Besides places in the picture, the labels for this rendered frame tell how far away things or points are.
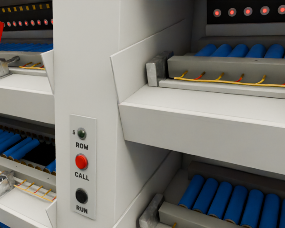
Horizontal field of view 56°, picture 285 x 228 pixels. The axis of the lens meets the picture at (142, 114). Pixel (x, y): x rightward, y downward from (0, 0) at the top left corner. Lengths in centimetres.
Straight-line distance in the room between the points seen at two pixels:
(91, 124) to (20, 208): 22
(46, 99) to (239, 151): 23
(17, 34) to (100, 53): 42
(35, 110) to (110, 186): 15
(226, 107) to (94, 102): 14
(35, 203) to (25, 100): 17
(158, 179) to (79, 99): 17
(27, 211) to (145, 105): 28
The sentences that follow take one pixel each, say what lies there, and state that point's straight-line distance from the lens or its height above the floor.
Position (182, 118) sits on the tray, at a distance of 25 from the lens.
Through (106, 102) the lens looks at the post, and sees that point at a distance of 29.
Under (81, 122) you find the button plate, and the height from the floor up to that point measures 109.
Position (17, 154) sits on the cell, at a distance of 58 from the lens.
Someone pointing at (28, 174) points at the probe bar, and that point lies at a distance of 50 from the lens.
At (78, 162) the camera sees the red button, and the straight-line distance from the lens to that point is 32.
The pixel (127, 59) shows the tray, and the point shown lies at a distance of 28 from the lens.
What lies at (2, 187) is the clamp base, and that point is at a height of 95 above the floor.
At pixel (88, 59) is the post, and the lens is 30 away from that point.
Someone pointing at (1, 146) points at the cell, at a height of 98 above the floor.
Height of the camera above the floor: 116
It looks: 11 degrees down
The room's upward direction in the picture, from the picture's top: 3 degrees clockwise
